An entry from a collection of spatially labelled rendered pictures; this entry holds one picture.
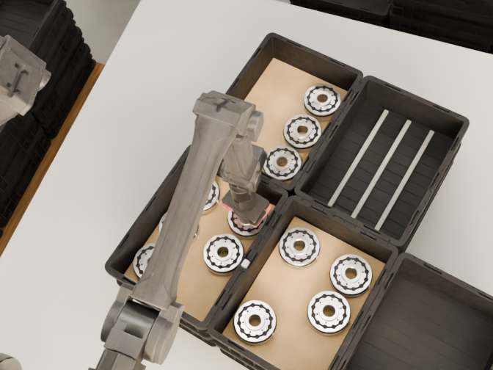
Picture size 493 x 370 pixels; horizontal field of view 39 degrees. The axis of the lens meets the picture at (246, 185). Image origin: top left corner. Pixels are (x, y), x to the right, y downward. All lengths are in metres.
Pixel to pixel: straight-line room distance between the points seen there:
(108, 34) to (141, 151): 1.26
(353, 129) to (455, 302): 0.53
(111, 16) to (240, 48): 1.21
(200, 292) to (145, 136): 0.58
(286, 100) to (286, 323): 0.63
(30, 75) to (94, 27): 2.13
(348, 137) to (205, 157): 0.88
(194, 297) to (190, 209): 0.70
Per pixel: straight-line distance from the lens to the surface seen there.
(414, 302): 1.75
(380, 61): 2.20
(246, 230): 1.76
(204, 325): 1.63
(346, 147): 1.89
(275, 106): 1.95
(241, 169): 1.40
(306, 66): 1.99
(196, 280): 1.77
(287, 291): 1.74
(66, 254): 2.02
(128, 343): 1.08
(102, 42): 3.26
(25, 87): 1.18
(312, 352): 1.70
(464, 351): 1.74
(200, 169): 1.08
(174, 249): 1.08
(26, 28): 2.76
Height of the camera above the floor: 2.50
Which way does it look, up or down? 65 degrees down
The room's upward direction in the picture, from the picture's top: 12 degrees counter-clockwise
